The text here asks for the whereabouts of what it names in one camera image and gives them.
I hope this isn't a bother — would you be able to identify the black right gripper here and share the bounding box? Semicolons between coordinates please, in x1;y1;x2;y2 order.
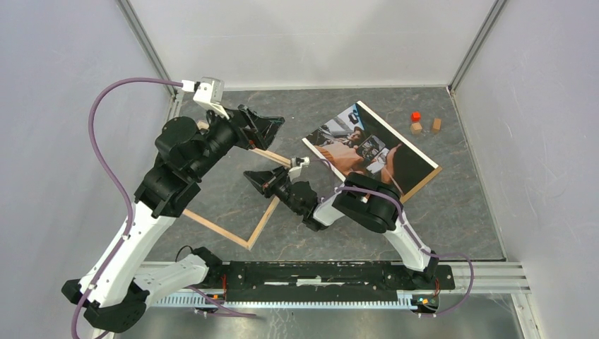
243;165;302;216

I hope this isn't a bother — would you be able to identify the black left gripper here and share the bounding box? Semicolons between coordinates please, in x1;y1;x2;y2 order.
190;101;285;179

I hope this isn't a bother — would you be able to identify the light wooden picture frame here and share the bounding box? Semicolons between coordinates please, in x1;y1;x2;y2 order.
178;147;291;250

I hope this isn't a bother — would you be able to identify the printed photo with white border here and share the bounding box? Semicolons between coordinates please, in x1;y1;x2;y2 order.
302;101;440;197

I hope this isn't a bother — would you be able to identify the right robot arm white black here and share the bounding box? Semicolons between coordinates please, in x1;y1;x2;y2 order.
244;167;439;288

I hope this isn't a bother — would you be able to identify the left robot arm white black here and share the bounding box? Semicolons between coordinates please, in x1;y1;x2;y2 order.
61;105;285;335

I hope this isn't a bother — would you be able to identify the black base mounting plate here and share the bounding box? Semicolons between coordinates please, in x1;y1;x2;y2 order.
194;261;456;302

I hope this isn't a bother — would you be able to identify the brown cardboard backing board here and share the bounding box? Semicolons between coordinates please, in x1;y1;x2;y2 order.
400;166;442;203

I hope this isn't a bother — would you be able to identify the red cube block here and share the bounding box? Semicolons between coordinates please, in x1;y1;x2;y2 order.
410;111;422;122

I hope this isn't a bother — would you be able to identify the small wooden cube block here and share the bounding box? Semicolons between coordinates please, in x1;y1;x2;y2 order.
410;121;422;135

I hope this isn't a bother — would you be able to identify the rectangular wooden block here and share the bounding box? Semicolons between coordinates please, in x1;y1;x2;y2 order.
431;118;442;133

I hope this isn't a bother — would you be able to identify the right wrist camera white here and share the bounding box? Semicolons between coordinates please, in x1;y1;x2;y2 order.
288;157;310;182

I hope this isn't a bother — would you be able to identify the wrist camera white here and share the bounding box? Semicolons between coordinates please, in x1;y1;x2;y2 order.
181;77;230;120
288;157;310;182

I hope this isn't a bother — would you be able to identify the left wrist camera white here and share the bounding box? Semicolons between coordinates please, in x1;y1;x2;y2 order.
181;77;230;120

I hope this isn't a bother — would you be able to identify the aluminium rail with comb strip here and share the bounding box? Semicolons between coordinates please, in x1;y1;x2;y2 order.
154;261;530;314

